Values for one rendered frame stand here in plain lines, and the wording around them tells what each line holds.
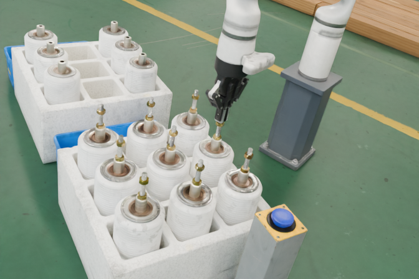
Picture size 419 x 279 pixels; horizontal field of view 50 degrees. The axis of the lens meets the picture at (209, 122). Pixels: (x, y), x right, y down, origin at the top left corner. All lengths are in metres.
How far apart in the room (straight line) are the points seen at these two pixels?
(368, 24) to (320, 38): 1.49
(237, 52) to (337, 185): 0.73
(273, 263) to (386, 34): 2.09
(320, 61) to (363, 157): 0.47
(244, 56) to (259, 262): 0.39
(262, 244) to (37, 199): 0.65
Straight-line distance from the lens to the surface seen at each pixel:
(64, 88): 1.28
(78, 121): 1.32
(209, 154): 1.04
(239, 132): 1.59
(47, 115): 1.28
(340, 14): 1.31
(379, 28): 2.79
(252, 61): 0.88
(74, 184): 1.04
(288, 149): 1.48
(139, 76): 1.35
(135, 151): 1.08
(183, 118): 1.15
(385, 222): 1.46
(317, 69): 1.36
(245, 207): 0.98
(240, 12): 0.88
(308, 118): 1.41
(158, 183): 1.00
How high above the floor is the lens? 0.88
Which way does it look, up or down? 33 degrees down
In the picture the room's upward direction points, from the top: 12 degrees clockwise
